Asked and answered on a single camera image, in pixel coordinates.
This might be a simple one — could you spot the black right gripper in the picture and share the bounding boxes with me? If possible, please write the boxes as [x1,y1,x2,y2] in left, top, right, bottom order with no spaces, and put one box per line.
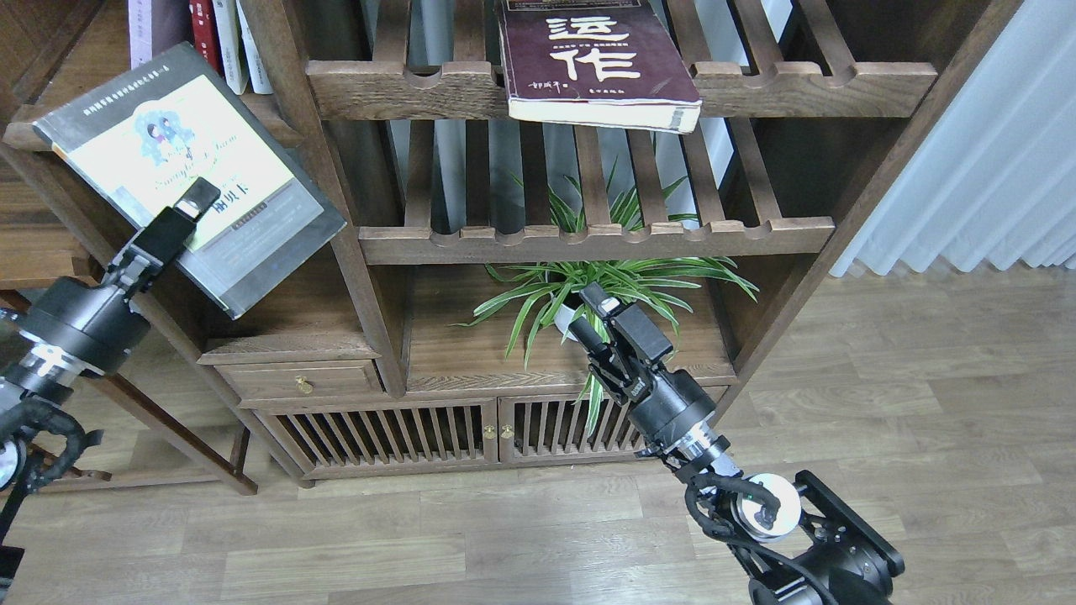
[568,282,716,459]

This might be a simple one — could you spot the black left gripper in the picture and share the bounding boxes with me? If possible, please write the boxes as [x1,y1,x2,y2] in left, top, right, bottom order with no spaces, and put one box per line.
[15,177,220,376]

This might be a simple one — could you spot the green and black book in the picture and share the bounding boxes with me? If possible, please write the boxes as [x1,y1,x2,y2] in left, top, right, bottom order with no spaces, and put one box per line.
[32,43,345,318]

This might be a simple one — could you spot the pale lavender white book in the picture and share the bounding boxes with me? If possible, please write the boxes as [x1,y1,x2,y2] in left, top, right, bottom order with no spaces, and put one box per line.
[127,0,193,69]

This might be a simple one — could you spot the maroon book white characters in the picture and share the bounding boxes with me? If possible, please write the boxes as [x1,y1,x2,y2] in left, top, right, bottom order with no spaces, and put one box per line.
[495,1,702,133]

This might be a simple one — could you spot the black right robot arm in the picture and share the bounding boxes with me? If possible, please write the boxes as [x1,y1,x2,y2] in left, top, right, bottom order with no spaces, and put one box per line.
[570,283,905,604]

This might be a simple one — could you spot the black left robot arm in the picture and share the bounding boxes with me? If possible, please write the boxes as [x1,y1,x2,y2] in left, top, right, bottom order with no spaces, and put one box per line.
[1,177,220,534]

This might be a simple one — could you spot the green spider plant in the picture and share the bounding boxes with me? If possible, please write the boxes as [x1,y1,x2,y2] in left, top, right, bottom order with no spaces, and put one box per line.
[454,185,760,437]

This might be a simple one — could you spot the white plant pot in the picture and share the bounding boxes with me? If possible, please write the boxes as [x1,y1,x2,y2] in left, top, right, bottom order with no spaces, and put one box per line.
[554,305,587,342]

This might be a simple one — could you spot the white teal upright book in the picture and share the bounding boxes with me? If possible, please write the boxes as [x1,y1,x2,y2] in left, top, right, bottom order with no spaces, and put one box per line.
[237,1,274,95]

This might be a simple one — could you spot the dark wooden bookshelf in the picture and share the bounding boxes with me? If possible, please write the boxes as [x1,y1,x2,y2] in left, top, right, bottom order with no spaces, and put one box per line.
[0,0,1024,496]

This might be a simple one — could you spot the brass drawer knob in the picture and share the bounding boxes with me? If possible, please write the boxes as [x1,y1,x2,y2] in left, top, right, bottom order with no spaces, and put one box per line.
[295,376,314,395]

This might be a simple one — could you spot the red upright book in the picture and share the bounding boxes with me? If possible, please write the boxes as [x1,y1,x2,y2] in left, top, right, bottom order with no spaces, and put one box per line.
[188,0,224,76]

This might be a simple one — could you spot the white curtain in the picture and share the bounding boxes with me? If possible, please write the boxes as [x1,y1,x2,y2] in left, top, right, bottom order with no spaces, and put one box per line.
[830,1,1075,278]

